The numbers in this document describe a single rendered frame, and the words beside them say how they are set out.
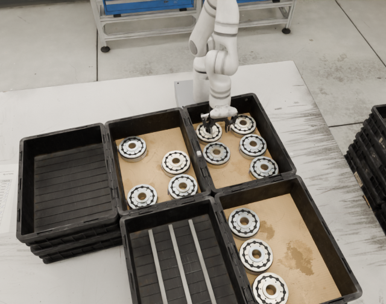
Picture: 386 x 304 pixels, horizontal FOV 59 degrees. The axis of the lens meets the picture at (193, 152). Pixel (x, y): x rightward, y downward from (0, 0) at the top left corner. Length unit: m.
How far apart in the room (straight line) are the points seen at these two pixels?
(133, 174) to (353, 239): 0.83
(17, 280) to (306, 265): 0.95
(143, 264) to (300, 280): 0.48
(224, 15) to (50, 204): 0.84
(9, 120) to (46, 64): 1.49
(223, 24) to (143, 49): 2.16
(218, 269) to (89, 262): 0.46
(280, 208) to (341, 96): 1.83
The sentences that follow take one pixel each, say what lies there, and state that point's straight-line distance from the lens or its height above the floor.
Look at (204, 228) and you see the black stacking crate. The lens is 1.15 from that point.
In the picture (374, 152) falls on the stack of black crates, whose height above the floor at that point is 0.42.
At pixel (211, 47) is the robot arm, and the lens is 1.33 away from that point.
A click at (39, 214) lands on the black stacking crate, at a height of 0.83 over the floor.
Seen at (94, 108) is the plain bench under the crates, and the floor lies 0.70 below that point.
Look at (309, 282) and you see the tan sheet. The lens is 1.14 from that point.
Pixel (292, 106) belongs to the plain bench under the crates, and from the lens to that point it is 1.71.
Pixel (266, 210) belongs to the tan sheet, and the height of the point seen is 0.83.
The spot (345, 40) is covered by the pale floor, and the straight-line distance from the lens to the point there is 3.52.
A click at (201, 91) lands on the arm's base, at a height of 0.87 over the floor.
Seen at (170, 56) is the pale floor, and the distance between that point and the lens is 3.07.
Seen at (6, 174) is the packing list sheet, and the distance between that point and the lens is 1.60.
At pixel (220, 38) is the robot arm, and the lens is 1.05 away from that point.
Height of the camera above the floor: 1.88
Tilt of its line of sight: 54 degrees down
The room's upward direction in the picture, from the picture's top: straight up
